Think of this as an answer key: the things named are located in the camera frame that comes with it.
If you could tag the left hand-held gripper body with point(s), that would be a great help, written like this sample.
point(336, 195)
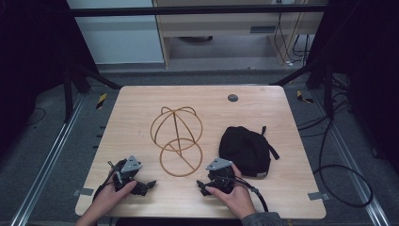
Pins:
point(130, 164)

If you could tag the grey tape strip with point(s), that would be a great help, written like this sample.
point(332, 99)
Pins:
point(318, 196)
point(84, 191)

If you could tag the black cap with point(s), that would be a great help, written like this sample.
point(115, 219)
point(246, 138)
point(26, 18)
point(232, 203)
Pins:
point(244, 150)

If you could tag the black frame leg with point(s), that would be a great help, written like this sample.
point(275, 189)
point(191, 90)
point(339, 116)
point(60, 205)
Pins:
point(68, 94)
point(328, 94)

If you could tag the white cabinet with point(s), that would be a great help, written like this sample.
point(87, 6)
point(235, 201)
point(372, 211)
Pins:
point(119, 37)

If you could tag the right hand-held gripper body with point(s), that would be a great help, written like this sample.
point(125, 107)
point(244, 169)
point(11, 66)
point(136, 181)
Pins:
point(219, 164)

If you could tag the person's right hand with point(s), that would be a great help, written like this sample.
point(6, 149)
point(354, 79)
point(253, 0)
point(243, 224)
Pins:
point(238, 199)

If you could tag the black horizontal frame bar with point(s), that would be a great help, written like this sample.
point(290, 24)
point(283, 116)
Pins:
point(188, 11)

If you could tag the grey round table grommet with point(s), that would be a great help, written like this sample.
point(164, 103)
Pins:
point(232, 98)

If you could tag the metal floor rail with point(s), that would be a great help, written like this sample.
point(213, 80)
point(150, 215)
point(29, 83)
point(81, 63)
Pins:
point(50, 157)
point(348, 157)

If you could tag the dark curtain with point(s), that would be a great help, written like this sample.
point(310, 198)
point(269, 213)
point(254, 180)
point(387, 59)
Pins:
point(370, 62)
point(31, 62)

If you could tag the light wooden desk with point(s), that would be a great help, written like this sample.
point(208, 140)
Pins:
point(219, 26)

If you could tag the person's left hand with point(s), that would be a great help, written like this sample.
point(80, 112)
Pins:
point(109, 197)

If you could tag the yellow black floor tape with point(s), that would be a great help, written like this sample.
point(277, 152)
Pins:
point(101, 101)
point(303, 98)

